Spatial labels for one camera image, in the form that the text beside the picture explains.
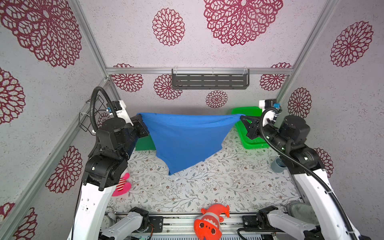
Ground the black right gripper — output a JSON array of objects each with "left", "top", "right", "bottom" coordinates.
[{"left": 241, "top": 115, "right": 289, "bottom": 156}]

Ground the green tank top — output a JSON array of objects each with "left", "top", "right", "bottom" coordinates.
[{"left": 136, "top": 135, "right": 156, "bottom": 151}]

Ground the blue tank top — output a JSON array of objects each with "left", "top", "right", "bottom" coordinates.
[{"left": 141, "top": 113, "right": 242, "bottom": 175}]

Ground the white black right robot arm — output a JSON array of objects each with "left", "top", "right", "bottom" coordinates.
[{"left": 241, "top": 110, "right": 369, "bottom": 240}]

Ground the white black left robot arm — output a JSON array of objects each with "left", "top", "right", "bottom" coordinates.
[{"left": 68, "top": 115, "right": 149, "bottom": 240}]

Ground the bright green plastic basket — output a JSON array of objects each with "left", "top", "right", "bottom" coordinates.
[{"left": 231, "top": 107, "right": 269, "bottom": 150}]

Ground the teal green cup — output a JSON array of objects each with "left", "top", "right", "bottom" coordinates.
[{"left": 271, "top": 157, "right": 287, "bottom": 174}]

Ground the pink striped plush toy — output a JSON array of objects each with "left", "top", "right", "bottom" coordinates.
[{"left": 112, "top": 173, "right": 132, "bottom": 197}]

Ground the light green folded cloth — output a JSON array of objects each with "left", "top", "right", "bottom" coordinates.
[{"left": 286, "top": 201, "right": 319, "bottom": 225}]

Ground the red fish plush toy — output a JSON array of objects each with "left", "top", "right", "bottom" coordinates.
[{"left": 194, "top": 204, "right": 230, "bottom": 240}]

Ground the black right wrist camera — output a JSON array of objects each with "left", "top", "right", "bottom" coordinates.
[{"left": 259, "top": 99, "right": 282, "bottom": 125}]

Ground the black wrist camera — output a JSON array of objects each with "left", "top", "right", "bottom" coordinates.
[
  {"left": 259, "top": 99, "right": 282, "bottom": 125},
  {"left": 106, "top": 100, "right": 134, "bottom": 126}
]

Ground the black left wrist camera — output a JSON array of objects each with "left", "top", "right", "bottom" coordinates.
[{"left": 106, "top": 100, "right": 134, "bottom": 126}]

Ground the black wire wall rack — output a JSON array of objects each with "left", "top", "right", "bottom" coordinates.
[{"left": 78, "top": 94, "right": 112, "bottom": 137}]

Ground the dark grey wall shelf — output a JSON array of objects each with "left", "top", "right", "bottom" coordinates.
[{"left": 171, "top": 69, "right": 250, "bottom": 90}]

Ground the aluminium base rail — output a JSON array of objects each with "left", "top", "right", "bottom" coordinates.
[{"left": 101, "top": 212, "right": 301, "bottom": 240}]

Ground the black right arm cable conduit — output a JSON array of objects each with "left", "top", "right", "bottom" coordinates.
[{"left": 236, "top": 107, "right": 358, "bottom": 240}]

